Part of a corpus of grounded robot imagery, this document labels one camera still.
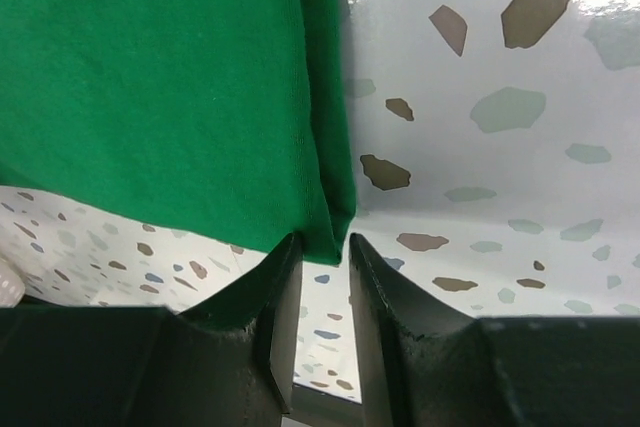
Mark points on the white plastic basket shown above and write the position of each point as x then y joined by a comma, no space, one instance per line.
12,286

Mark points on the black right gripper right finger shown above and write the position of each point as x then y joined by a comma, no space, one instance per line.
423,363

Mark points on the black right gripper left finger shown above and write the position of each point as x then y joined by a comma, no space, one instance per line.
227,361

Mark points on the green t shirt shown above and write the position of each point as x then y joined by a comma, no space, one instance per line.
224,118

